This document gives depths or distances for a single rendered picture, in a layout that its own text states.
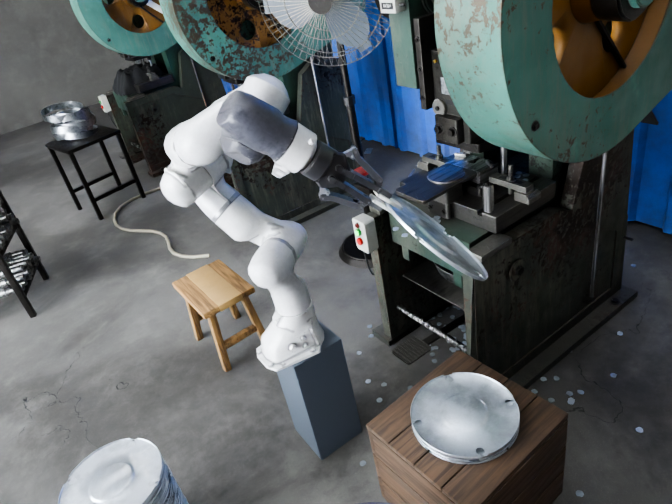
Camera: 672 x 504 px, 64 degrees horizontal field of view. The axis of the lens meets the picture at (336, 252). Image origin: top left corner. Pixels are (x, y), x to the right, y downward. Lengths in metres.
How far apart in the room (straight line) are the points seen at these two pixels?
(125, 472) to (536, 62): 1.50
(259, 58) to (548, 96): 1.80
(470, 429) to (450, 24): 0.99
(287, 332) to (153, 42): 3.19
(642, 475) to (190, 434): 1.55
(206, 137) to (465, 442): 0.99
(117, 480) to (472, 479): 0.97
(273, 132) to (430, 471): 0.94
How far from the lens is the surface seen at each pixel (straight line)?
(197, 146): 1.29
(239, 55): 2.81
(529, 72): 1.26
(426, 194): 1.74
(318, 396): 1.81
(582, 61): 1.56
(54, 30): 7.92
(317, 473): 1.98
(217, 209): 1.52
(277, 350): 1.66
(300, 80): 3.23
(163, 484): 1.72
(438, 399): 1.61
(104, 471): 1.80
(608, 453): 2.01
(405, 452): 1.54
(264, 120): 1.01
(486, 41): 1.20
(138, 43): 4.44
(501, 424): 1.55
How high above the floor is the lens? 1.58
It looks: 32 degrees down
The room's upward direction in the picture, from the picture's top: 12 degrees counter-clockwise
